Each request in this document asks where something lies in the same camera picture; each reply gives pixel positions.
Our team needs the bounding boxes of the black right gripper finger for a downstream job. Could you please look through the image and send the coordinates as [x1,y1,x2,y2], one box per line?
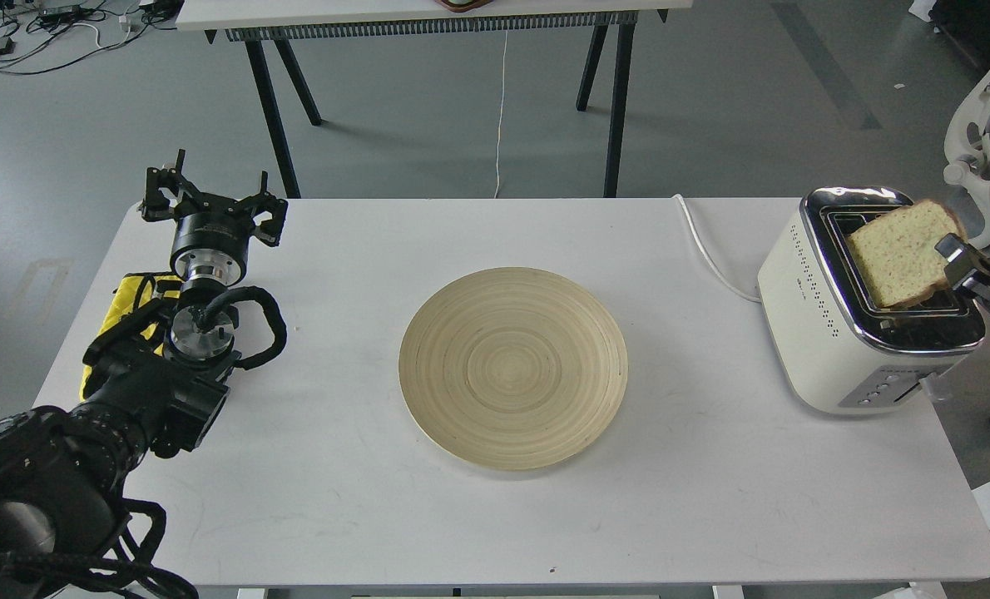
[935,234,990,314]

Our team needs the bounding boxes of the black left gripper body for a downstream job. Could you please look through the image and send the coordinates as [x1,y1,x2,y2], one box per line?
[171,198,260,285]

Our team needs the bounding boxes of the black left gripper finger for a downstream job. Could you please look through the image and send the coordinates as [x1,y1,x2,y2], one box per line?
[231,173,289,249]
[139,151,205,223]

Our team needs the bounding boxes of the slice of bread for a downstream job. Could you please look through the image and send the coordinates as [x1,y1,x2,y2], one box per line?
[848,200,964,309]

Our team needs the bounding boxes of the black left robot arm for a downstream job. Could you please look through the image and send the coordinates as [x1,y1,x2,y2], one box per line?
[0,158,289,598]

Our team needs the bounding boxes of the white chrome toaster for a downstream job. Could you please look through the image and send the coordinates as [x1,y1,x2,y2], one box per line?
[758,187,985,417]

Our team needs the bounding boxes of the white background table black legs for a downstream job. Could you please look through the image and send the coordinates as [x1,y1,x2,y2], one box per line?
[175,1,691,200]

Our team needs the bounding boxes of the round bamboo plate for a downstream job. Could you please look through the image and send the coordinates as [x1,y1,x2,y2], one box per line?
[398,268,631,473]

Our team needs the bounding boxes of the brown object on background table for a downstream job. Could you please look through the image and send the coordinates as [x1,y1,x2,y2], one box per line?
[437,0,491,12]

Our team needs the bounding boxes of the cables and adapters on floor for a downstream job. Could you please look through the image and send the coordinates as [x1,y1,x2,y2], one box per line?
[0,0,183,87]

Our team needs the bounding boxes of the white toaster power cable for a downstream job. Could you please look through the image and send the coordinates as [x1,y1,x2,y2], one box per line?
[671,194,762,304]

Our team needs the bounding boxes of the thin white hanging cable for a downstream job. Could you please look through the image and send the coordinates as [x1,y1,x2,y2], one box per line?
[493,30,510,199]

